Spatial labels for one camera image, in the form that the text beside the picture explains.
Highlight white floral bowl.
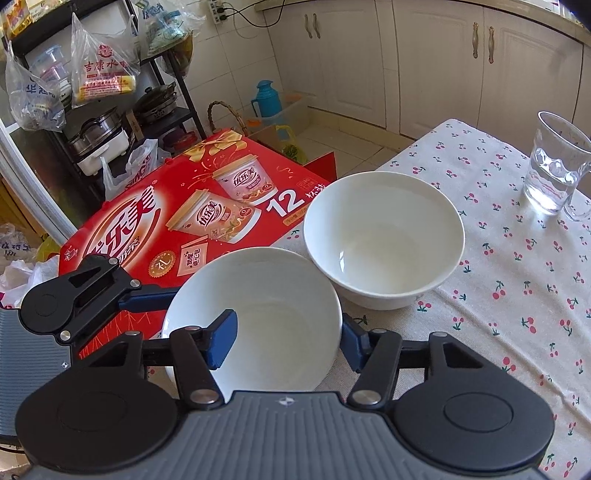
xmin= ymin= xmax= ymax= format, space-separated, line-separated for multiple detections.
xmin=161 ymin=247 xmax=342 ymax=398

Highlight white kitchen cabinets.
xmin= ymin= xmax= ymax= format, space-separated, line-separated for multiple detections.
xmin=262 ymin=1 xmax=590 ymax=152

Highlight red drink carton box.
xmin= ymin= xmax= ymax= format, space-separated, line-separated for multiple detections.
xmin=57 ymin=127 xmax=339 ymax=361

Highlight wicker basket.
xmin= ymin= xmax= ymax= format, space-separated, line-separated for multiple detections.
xmin=206 ymin=100 xmax=250 ymax=137

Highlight teal thermos jug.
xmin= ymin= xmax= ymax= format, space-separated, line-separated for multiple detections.
xmin=250 ymin=80 xmax=283 ymax=118

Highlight white plastic bag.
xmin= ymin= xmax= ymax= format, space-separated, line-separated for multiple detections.
xmin=71 ymin=13 xmax=140 ymax=108

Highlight metal storage rack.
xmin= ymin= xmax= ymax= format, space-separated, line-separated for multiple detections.
xmin=1 ymin=1 xmax=205 ymax=223

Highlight glass water mug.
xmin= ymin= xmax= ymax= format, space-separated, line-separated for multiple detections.
xmin=523 ymin=111 xmax=590 ymax=222

